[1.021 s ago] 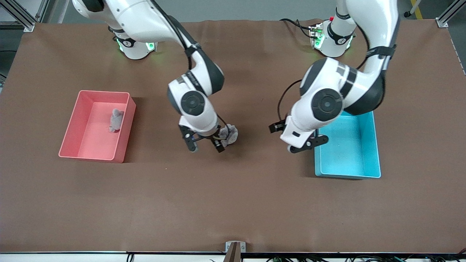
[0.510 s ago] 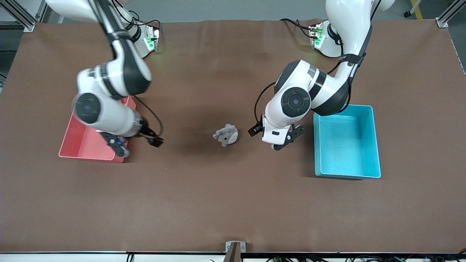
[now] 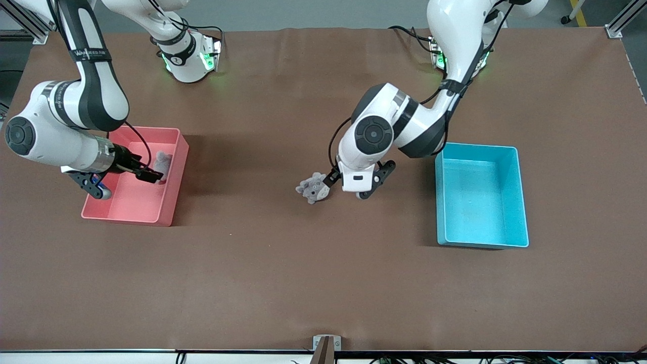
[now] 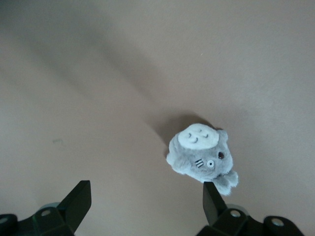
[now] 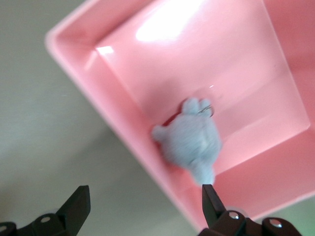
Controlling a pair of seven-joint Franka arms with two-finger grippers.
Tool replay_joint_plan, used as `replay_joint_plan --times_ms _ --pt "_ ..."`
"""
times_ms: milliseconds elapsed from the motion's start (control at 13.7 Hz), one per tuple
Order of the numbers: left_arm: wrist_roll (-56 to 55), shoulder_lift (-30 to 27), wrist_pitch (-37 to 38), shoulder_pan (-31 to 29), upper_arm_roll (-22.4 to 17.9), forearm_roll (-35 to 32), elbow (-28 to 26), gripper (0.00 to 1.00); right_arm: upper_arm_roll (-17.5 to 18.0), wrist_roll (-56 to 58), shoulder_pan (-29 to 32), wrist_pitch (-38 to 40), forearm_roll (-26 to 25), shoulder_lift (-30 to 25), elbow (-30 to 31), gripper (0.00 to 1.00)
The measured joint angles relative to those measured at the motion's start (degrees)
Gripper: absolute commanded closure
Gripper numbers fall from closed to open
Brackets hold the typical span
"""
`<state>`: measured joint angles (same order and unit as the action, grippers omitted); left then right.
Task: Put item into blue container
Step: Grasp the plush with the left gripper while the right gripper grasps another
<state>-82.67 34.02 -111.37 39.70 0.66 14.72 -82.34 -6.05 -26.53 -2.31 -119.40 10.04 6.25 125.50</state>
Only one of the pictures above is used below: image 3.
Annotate aluminium frame post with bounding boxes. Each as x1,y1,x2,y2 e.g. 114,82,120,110
605,0,647,38
0,0,56,43

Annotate black arm base cable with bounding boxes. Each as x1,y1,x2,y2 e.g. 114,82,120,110
388,25,433,51
149,0,225,51

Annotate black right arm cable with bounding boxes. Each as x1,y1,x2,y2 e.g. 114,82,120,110
106,120,152,171

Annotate table edge rail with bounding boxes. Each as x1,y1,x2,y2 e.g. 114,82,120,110
0,349,647,364

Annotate arm base connector plate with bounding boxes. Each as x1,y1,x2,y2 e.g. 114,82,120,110
429,35,446,69
201,34,223,72

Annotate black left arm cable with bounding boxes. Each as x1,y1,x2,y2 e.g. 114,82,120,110
328,0,516,172

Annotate grey plush animal toy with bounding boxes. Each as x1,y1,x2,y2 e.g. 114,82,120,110
153,150,173,185
295,172,330,205

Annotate pink plastic box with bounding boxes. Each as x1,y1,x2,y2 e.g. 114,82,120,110
81,125,190,227

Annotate grey metal table bracket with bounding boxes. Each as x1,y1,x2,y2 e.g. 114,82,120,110
313,335,342,364

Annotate light blue plastic box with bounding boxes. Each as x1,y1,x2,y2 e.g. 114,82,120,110
435,142,530,250

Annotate brown table cover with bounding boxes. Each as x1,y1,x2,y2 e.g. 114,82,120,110
0,26,647,352

